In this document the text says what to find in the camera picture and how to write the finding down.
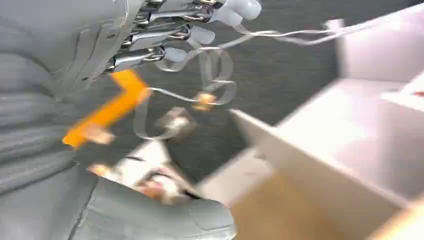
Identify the small tan tag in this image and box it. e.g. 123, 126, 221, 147
192, 92, 219, 112

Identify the orange tape strip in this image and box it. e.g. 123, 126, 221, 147
62, 68, 152, 149

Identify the thin white looped cable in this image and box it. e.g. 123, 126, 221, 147
132, 19, 347, 141

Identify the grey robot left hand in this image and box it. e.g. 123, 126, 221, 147
0, 0, 263, 240

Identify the pale open box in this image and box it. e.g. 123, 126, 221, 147
198, 2, 424, 240

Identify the small pale brown clip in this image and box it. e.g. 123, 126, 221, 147
155, 106, 197, 137

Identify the white printed packet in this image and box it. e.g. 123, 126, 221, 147
87, 139, 204, 205

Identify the ribbed grey left arm sleeve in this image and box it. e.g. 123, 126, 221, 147
0, 49, 79, 197

